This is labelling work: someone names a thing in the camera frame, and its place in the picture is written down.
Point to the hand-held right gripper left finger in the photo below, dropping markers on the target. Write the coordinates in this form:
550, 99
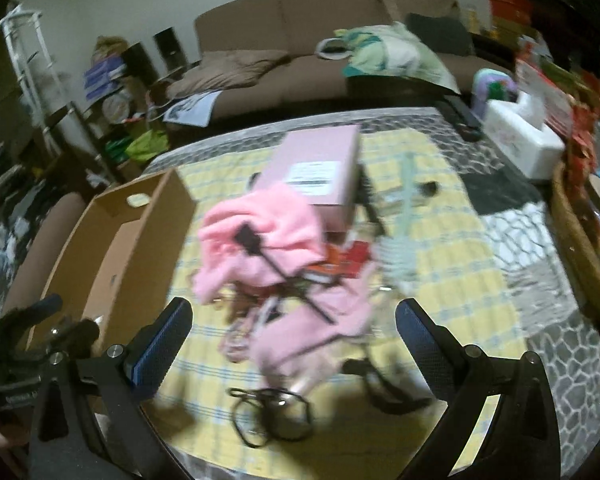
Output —
161, 347

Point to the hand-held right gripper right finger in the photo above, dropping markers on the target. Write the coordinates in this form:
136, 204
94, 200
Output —
424, 347

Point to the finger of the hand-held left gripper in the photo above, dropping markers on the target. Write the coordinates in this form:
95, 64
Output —
40, 307
80, 334

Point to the cardboard box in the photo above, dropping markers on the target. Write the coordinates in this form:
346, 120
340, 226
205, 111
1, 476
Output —
125, 260

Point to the pink cloth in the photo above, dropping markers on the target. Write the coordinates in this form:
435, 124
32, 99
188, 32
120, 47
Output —
260, 220

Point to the pink gift box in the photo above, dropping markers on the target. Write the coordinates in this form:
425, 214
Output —
320, 152

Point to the brown armchair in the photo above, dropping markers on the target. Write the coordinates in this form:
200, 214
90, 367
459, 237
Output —
45, 240

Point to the pile of clothes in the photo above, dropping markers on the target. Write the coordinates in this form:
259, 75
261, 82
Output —
5, 220

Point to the red packet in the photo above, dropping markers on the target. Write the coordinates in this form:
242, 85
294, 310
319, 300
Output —
355, 257

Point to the thin black stick tool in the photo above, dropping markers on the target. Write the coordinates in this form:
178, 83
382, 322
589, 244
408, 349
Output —
280, 270

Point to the wicker basket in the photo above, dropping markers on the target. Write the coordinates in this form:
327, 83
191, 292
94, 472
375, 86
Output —
580, 260

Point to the green bag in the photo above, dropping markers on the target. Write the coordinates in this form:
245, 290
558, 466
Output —
142, 147

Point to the round plate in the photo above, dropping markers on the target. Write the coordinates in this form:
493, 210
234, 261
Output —
116, 107

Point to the white tissue box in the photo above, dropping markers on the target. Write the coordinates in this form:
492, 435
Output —
522, 135

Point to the stack of blue boxes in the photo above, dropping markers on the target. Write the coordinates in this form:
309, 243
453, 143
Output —
102, 77

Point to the printed paper sheet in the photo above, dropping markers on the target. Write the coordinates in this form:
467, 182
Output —
190, 107

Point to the white metal rack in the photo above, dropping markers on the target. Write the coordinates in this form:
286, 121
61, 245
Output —
27, 60

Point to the purple toy bag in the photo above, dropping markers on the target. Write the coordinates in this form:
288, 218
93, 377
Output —
495, 87

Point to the brown cushion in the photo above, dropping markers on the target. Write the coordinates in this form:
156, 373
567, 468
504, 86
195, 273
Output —
230, 70

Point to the pale green printed blanket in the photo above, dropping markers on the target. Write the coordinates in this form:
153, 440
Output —
400, 55

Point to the dark cushion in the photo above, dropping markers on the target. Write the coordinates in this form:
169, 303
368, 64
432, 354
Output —
440, 32

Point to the stack of red boxes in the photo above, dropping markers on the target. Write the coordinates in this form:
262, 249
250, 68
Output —
510, 10

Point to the brown sofa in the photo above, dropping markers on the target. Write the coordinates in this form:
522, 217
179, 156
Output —
330, 10

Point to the black wall speaker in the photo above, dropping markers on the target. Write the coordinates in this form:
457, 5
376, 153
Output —
166, 47

